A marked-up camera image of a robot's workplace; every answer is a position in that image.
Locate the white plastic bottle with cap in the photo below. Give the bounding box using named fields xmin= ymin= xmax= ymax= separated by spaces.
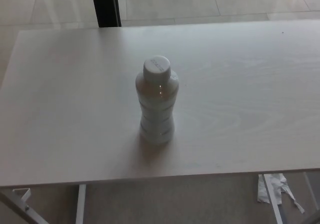
xmin=135 ymin=55 xmax=181 ymax=144

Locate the black vertical pillar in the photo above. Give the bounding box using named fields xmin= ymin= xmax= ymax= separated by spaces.
xmin=90 ymin=0 xmax=122 ymax=28

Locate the white upright table leg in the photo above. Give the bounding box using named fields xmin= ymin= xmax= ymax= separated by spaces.
xmin=74 ymin=183 xmax=87 ymax=224

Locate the crumpled white paper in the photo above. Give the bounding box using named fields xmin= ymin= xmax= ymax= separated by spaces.
xmin=257 ymin=173 xmax=306 ymax=214

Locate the white slanted table leg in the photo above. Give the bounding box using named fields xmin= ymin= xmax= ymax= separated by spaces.
xmin=262 ymin=175 xmax=286 ymax=224

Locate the pale thin table leg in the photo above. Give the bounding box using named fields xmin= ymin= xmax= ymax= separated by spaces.
xmin=303 ymin=171 xmax=318 ymax=197

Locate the white metal bracket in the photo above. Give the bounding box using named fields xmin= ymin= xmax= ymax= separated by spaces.
xmin=12 ymin=187 xmax=31 ymax=207

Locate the grey diagonal frame bar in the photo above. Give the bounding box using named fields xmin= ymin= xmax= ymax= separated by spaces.
xmin=0 ymin=191 xmax=50 ymax=224

